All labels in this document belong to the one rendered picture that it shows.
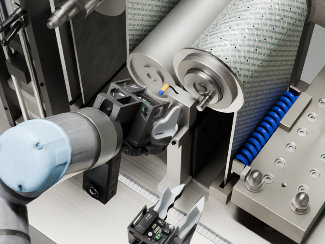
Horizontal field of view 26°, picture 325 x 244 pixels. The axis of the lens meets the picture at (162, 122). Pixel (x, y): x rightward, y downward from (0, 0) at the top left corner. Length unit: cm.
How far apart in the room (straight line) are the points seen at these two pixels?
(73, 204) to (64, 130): 73
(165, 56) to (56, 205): 42
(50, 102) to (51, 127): 60
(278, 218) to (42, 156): 70
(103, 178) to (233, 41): 38
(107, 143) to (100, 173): 11
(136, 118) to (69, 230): 59
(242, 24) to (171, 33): 15
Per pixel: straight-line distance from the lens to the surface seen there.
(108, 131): 86
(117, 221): 148
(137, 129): 94
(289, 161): 142
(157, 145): 98
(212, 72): 119
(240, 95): 121
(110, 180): 96
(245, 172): 137
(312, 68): 290
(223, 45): 121
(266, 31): 126
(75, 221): 149
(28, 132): 77
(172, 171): 147
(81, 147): 81
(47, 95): 137
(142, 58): 132
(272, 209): 136
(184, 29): 133
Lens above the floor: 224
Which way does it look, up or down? 56 degrees down
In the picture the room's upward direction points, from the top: straight up
